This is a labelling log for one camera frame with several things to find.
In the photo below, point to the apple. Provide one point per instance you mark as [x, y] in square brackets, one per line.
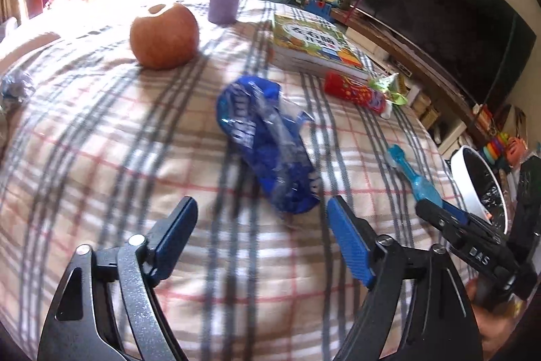
[162, 35]

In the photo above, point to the crumpled clear plastic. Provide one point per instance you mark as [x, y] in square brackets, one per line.
[15, 88]

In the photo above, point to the blue toothbrush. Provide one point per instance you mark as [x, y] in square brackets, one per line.
[416, 179]

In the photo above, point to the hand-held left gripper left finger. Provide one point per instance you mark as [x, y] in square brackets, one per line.
[177, 225]

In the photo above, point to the red snack packet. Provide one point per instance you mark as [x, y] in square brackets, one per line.
[355, 92]

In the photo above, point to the blue plastic wrapper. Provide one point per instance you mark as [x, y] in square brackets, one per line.
[270, 158]

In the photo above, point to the orange plastic toy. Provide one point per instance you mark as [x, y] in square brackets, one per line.
[516, 151]

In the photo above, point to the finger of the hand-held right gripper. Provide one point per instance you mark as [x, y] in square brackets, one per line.
[435, 219]
[456, 213]

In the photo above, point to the green wrapper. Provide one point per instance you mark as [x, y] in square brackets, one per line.
[389, 88]

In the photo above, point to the blue toy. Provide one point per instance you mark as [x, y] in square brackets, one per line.
[319, 5]

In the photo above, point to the black television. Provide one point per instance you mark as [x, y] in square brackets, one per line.
[443, 14]

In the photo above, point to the person's right hand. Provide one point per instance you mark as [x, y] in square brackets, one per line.
[498, 331]

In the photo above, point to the colourful children's book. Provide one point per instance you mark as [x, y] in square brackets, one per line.
[317, 44]

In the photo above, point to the black bin with white rim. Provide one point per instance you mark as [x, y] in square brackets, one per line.
[465, 170]

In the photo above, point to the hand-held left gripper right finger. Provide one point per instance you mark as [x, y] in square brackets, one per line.
[351, 247]

